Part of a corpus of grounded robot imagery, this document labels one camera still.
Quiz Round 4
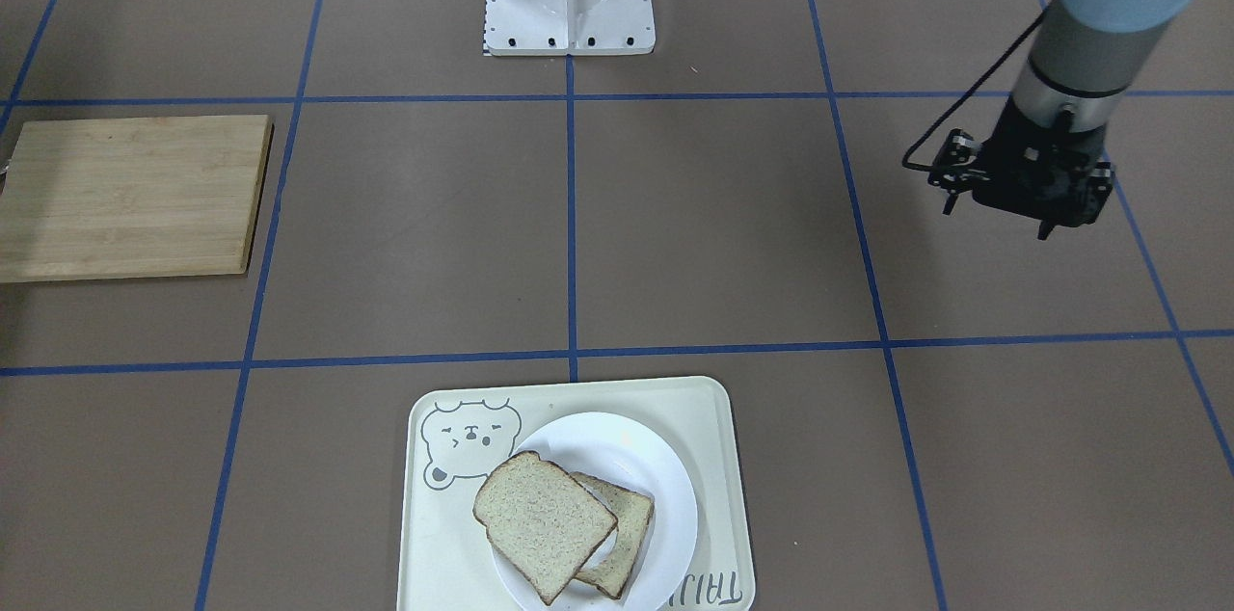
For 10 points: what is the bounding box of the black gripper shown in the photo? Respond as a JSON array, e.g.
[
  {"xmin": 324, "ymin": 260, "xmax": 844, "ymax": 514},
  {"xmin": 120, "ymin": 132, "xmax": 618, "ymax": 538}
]
[{"xmin": 943, "ymin": 100, "xmax": 1114, "ymax": 241}]

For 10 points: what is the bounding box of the white round plate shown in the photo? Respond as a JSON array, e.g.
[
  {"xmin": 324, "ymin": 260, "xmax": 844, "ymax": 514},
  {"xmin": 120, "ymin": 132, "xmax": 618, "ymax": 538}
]
[{"xmin": 517, "ymin": 411, "xmax": 698, "ymax": 610}]

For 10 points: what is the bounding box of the bread slice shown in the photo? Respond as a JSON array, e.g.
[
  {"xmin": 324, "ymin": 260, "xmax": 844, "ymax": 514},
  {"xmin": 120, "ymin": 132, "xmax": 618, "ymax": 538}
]
[
  {"xmin": 471, "ymin": 451, "xmax": 616, "ymax": 606},
  {"xmin": 570, "ymin": 473, "xmax": 654, "ymax": 599}
]

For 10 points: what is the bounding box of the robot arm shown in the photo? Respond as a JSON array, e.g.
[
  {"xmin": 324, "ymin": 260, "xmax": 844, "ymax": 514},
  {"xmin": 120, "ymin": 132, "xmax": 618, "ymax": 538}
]
[{"xmin": 900, "ymin": 0, "xmax": 1192, "ymax": 239}]

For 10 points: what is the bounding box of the cream bear tray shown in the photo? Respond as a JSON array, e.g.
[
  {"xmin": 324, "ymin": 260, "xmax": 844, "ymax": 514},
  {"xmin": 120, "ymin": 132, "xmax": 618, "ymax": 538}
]
[{"xmin": 396, "ymin": 376, "xmax": 756, "ymax": 610}]

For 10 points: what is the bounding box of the wooden cutting board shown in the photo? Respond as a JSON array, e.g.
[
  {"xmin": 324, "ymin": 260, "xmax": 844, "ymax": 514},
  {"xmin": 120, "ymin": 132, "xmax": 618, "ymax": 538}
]
[{"xmin": 1, "ymin": 115, "xmax": 273, "ymax": 284}]

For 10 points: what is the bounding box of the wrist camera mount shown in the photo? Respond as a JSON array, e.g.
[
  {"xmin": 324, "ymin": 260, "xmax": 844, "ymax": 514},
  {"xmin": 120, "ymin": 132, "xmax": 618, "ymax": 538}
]
[{"xmin": 928, "ymin": 128, "xmax": 990, "ymax": 195}]

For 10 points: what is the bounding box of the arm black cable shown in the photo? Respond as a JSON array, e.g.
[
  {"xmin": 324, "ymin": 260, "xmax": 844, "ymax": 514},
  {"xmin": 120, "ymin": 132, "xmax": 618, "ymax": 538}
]
[{"xmin": 902, "ymin": 6, "xmax": 1048, "ymax": 177}]

